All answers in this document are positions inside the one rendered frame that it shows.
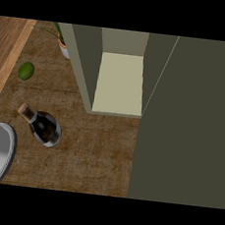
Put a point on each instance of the olive grey cabinet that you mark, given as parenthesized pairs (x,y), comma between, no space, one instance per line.
(119,85)

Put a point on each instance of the dark wine bottle with cork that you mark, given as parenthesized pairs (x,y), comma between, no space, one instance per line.
(45,129)

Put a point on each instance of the potted plant in white pot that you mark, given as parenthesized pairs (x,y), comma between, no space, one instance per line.
(62,41)

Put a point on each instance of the green lime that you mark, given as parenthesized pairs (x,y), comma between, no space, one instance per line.
(26,71)

